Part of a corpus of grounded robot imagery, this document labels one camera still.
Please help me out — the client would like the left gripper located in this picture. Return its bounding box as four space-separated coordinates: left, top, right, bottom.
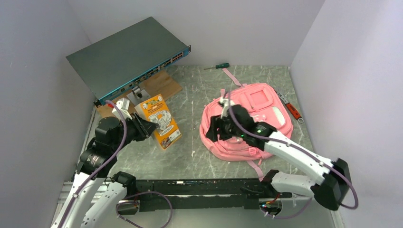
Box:
111 111 159 152

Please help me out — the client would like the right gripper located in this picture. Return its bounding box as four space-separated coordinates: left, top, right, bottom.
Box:
206 114 244 142

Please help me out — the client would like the orange bottom book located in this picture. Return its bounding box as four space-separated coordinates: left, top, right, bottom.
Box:
135 94 182 150

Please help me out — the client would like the pink backpack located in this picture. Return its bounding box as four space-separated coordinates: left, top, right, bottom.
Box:
199 68 293 180

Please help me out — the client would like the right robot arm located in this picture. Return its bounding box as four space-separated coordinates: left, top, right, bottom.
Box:
204 104 359 211

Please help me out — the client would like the wooden board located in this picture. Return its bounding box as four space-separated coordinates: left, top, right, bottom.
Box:
112 71 182 114

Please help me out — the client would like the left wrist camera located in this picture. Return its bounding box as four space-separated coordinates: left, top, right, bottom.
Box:
108 98 132 120

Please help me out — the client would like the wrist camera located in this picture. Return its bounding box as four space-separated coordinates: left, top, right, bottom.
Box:
218 96 235 119
108 98 132 120

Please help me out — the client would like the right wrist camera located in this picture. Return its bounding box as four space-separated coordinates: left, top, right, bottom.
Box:
218 96 235 119

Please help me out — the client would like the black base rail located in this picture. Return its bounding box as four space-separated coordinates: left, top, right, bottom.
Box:
121 178 291 212

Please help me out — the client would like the green handled screwdriver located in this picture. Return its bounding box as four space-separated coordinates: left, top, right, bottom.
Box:
204 63 230 70

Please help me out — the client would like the grey network switch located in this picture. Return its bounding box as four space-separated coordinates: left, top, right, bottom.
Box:
66 17 192 107

